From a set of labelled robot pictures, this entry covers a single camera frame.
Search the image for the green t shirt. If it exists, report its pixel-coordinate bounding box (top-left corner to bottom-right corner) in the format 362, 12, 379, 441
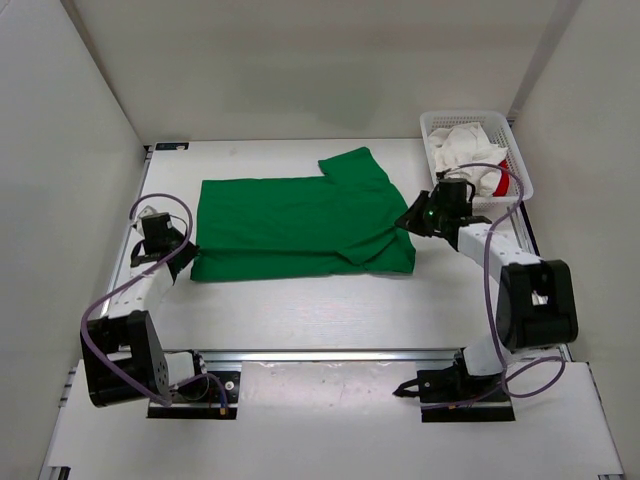
190, 147, 416, 283

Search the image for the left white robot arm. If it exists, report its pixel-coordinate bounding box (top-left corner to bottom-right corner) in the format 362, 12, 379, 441
81, 208, 199, 407

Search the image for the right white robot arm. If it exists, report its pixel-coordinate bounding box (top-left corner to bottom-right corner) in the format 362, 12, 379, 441
395, 179, 579, 400

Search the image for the red t shirt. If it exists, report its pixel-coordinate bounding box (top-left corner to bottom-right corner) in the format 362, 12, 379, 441
492, 160, 510, 198

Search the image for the white t shirt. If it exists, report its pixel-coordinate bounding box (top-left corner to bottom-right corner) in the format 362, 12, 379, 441
427, 122, 508, 197

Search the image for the white plastic basket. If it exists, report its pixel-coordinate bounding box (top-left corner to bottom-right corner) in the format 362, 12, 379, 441
420, 110, 534, 210

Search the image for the dark table label sticker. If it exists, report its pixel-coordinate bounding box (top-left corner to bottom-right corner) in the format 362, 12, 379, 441
154, 142, 190, 151

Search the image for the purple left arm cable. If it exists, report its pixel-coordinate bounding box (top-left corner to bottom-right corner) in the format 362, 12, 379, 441
80, 193, 196, 406

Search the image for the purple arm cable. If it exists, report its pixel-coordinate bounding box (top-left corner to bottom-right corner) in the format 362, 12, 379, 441
447, 163, 568, 400
80, 193, 196, 406

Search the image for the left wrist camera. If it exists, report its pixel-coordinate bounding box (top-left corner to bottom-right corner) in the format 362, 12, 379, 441
131, 205, 158, 236

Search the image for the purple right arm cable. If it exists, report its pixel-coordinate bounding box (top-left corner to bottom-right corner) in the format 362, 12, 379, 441
447, 163, 568, 400

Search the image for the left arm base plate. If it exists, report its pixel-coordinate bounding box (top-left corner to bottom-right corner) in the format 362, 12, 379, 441
147, 363, 241, 421

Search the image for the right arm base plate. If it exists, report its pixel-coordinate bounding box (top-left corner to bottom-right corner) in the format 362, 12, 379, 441
393, 360, 515, 423

